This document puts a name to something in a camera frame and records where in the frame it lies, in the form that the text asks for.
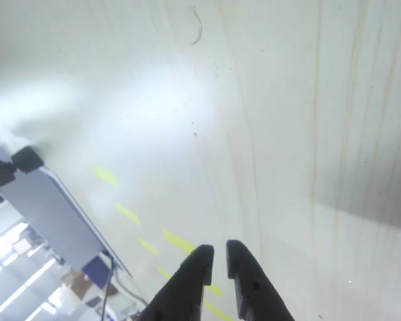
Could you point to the yellow tape strip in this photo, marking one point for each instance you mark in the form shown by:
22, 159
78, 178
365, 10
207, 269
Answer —
105, 174
178, 241
217, 309
128, 214
148, 246
215, 291
163, 271

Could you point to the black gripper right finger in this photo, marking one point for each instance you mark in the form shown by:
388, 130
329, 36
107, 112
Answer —
257, 301

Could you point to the black clamp block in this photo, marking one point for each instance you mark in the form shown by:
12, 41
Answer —
27, 160

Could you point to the blue square piece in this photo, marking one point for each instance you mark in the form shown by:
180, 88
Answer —
97, 271

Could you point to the grey flat panel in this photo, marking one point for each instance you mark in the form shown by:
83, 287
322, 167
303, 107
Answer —
53, 217

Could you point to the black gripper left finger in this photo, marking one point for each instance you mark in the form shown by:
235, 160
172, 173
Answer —
183, 294

